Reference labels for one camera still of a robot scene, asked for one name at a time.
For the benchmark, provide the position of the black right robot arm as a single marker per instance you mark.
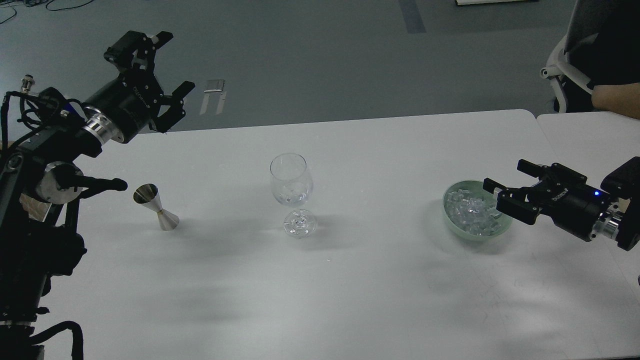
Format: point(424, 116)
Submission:
point(621, 222)

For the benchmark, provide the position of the pile of clear ice cubes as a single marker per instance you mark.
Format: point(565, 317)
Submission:
point(474, 214)

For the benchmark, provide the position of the clear wine glass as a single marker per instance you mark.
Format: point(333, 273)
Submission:
point(291, 184)

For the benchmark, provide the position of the white office chair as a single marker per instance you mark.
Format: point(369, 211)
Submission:
point(565, 68)

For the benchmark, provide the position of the steel double jigger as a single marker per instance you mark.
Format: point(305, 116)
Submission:
point(148, 196)

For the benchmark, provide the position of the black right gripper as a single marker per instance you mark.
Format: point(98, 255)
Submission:
point(560, 193)

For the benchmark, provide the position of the seated person in jeans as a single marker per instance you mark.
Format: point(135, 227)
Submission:
point(603, 43)

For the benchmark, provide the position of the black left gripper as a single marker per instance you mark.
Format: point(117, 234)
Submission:
point(124, 106)

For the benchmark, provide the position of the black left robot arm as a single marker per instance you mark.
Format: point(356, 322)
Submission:
point(42, 135)

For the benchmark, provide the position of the green bowl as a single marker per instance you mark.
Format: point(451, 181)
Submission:
point(476, 186)

